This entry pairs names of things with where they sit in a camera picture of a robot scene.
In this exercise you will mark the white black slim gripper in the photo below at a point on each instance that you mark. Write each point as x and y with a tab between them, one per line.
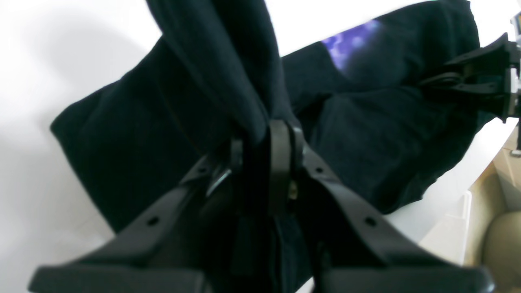
479	78

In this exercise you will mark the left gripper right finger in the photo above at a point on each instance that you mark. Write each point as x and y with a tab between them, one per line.
352	248

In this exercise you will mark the black graphic t-shirt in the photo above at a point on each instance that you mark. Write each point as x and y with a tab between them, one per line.
215	75

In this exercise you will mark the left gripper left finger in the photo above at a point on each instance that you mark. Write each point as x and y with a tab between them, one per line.
176	246

